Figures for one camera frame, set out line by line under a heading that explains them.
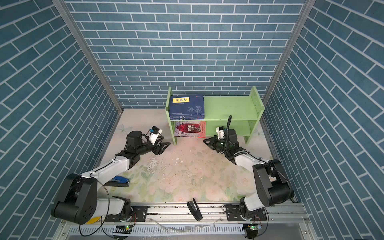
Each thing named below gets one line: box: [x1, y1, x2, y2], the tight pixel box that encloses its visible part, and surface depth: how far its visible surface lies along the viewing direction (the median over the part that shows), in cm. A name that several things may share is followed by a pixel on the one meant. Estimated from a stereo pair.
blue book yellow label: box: [169, 94, 205, 120], surface depth 80 cm
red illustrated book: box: [174, 121, 207, 138], surface depth 94 cm
